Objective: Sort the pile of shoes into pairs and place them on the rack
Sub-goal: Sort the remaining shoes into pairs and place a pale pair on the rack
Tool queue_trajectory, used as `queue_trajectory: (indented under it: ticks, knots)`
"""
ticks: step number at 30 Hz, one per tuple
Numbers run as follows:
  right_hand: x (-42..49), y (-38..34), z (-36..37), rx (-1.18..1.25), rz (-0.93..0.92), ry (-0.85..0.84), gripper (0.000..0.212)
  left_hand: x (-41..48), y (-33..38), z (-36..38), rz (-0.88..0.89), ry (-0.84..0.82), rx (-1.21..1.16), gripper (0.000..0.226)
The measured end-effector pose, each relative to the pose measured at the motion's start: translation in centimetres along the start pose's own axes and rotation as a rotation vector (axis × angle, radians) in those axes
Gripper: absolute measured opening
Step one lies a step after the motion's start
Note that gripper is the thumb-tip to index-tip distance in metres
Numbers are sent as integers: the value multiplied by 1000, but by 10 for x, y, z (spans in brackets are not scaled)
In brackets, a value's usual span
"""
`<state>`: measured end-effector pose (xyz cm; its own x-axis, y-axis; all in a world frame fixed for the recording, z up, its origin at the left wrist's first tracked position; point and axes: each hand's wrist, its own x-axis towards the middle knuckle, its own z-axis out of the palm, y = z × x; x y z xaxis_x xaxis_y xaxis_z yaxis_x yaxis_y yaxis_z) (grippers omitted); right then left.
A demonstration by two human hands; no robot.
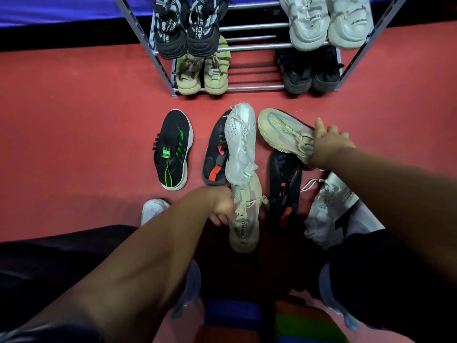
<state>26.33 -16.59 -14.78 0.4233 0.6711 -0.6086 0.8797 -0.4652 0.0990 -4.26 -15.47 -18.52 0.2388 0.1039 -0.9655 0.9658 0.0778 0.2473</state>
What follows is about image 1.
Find person's left forearm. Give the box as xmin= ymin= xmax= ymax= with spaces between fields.
xmin=21 ymin=187 xmax=219 ymax=343

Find person's black trousers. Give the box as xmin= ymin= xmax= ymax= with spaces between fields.
xmin=0 ymin=224 xmax=457 ymax=331

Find beige grey mesh sneaker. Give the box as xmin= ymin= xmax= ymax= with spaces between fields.
xmin=257 ymin=108 xmax=318 ymax=165
xmin=228 ymin=173 xmax=269 ymax=254

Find multicoloured foam mat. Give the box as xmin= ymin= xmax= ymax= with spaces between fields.
xmin=194 ymin=298 xmax=352 ymax=343

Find person's dark patterned sleeve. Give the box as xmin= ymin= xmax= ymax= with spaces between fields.
xmin=0 ymin=319 xmax=104 ymax=343

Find blue printed fabric banner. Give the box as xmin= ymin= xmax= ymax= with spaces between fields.
xmin=0 ymin=0 xmax=457 ymax=28

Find person's right hand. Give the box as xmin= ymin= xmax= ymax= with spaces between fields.
xmin=308 ymin=117 xmax=357 ymax=170

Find person's right forearm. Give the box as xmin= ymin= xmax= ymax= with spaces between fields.
xmin=314 ymin=146 xmax=457 ymax=286

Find white chunky sneaker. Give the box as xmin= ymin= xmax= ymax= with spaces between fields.
xmin=327 ymin=0 xmax=375 ymax=50
xmin=279 ymin=0 xmax=331 ymax=51

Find black grey mesh sneaker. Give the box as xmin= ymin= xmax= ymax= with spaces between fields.
xmin=186 ymin=0 xmax=229 ymax=58
xmin=153 ymin=0 xmax=190 ymax=61

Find grey metal shoe rack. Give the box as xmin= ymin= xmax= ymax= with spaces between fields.
xmin=112 ymin=0 xmax=409 ymax=99

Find person's left hand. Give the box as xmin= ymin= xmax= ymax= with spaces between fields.
xmin=204 ymin=185 xmax=236 ymax=226

